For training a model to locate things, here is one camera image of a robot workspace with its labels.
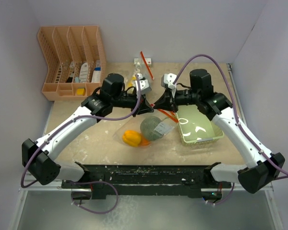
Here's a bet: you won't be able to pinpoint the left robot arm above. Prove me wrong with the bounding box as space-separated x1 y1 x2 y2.
22 73 153 188

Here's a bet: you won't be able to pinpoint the white blue box organizer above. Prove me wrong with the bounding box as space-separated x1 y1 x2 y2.
91 60 101 83

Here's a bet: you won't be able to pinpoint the netted green melon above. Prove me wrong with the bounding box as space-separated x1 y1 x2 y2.
140 116 164 141

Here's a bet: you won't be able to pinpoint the yellow bell pepper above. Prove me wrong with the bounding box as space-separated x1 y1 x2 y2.
122 130 142 147

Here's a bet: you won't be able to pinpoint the black table edge rail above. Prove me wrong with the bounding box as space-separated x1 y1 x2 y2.
60 162 257 200

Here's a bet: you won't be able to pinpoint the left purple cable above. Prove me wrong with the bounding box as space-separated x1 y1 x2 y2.
20 74 142 214

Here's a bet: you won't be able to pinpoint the purple cable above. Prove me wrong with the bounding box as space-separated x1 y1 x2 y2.
20 74 142 214
175 54 288 207

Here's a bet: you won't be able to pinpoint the yellow item in organizer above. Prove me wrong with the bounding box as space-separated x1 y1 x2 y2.
76 88 85 96

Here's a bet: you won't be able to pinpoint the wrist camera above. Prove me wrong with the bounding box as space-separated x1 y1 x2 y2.
161 73 177 97
132 73 152 95

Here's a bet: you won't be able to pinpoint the small green white box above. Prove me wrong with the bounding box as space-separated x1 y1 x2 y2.
134 57 152 68

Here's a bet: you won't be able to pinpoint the orange fruit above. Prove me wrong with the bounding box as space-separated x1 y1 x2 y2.
140 139 150 146

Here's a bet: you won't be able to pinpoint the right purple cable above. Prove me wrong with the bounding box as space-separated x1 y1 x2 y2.
175 54 288 207

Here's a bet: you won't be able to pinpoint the pale green plastic basket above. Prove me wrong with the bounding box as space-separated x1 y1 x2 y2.
176 105 224 145

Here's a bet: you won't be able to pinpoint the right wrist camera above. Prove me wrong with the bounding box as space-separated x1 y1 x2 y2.
161 73 177 97

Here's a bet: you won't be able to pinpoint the peach desk organizer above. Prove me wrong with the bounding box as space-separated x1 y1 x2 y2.
37 26 107 101

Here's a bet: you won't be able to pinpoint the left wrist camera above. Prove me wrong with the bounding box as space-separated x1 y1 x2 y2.
132 73 152 95

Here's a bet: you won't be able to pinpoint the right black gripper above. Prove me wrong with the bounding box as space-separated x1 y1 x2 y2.
154 87 201 113

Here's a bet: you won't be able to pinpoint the clear zip bag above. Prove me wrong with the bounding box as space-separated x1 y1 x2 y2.
113 109 179 148
125 51 154 88

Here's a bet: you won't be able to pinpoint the white remote in organizer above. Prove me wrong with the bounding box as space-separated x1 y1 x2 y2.
79 62 89 83

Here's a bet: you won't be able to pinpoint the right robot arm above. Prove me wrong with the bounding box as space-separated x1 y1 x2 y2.
154 69 285 194

